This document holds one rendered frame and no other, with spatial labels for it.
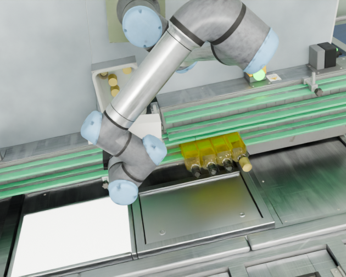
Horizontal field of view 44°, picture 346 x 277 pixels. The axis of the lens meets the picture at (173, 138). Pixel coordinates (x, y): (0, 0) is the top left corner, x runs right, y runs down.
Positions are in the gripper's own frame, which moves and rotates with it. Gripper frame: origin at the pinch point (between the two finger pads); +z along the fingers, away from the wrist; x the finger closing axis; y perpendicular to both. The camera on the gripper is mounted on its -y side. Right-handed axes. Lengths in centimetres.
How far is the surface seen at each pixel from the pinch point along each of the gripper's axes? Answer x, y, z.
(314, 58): -10, -78, 28
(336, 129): 20, -90, 22
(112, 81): -5.7, 2.6, 28.3
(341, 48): -8, -98, 44
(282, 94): -1, -61, 16
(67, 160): 20.8, 22.2, 17.5
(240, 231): 29, -35, -22
